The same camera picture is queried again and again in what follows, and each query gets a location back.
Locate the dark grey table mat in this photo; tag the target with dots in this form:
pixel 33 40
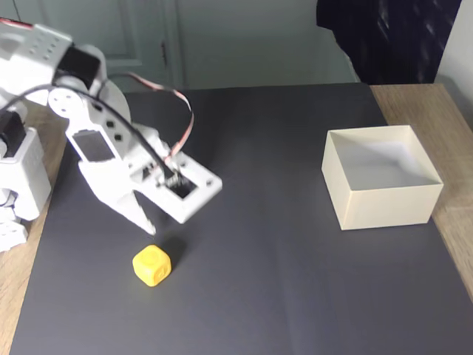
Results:
pixel 258 296

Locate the white camera mount frame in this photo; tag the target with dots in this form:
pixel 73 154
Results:
pixel 207 185

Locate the white open cardboard box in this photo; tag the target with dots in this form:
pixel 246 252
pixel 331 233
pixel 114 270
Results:
pixel 388 211

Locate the yellow cube block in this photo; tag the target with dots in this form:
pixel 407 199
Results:
pixel 151 266

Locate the black hanging cloth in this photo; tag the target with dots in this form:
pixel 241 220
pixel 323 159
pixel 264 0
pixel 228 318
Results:
pixel 388 37

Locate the dark door latch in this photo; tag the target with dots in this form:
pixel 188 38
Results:
pixel 163 53

